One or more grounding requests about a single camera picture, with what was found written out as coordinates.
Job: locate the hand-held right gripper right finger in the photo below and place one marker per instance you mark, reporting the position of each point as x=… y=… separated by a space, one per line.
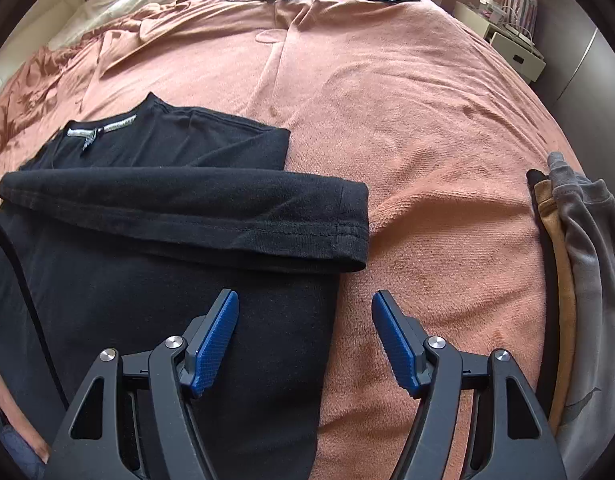
x=395 y=345

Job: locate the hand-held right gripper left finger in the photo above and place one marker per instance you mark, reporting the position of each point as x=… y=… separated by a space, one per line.
x=215 y=345

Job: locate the black bear print t-shirt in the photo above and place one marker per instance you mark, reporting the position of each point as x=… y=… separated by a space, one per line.
x=137 y=285

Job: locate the plain black garment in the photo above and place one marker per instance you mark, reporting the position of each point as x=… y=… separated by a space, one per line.
x=548 y=285

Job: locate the tan garment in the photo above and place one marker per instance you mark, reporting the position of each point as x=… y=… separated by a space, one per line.
x=562 y=285

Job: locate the pink fleece blanket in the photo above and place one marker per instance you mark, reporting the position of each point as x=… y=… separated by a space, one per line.
x=412 y=135

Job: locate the grey garment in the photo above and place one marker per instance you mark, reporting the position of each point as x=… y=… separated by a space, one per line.
x=597 y=270

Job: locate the person's leg in jeans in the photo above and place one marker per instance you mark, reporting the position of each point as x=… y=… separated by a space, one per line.
x=12 y=450

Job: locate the white nightstand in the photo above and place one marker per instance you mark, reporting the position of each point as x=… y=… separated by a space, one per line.
x=512 y=52

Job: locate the grey wardrobe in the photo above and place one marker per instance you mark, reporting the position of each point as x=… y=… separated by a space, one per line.
x=582 y=60

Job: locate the striped gift bag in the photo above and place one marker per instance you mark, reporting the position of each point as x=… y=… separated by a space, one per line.
x=520 y=5

